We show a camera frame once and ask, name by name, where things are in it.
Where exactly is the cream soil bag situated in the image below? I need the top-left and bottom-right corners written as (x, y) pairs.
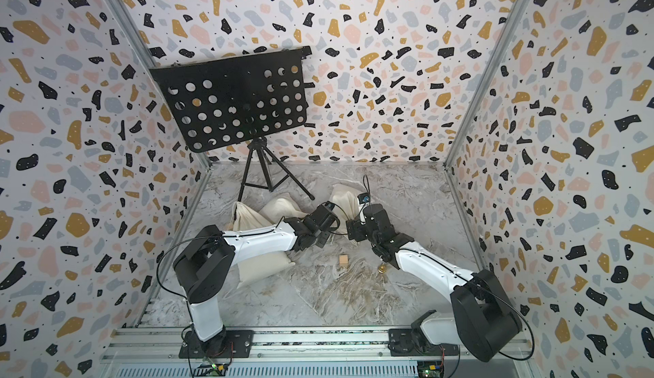
top-left (330, 184), bottom-right (363, 223)

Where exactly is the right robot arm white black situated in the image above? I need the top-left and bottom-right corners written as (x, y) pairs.
top-left (346, 204), bottom-right (525, 362)

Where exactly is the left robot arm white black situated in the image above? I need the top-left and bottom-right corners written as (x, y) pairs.
top-left (173, 202), bottom-right (340, 358)

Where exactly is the cream cloth bag lower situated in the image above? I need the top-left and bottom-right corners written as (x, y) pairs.
top-left (233, 192), bottom-right (307, 289)

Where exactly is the right green circuit board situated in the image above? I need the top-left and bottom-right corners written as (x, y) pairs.
top-left (417, 361), bottom-right (445, 378)

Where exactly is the green circuit board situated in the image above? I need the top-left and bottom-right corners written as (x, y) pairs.
top-left (417, 361), bottom-right (445, 378)
top-left (204, 359), bottom-right (229, 377)

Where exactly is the black perforated music stand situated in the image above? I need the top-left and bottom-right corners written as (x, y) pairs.
top-left (151, 46), bottom-right (312, 192)

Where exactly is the left green circuit board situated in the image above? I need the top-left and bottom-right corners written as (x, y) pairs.
top-left (204, 359), bottom-right (229, 377)

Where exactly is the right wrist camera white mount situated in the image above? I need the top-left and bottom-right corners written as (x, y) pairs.
top-left (357, 192), bottom-right (371, 223)

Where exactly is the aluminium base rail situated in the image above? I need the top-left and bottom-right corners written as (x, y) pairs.
top-left (99, 326), bottom-right (541, 377)

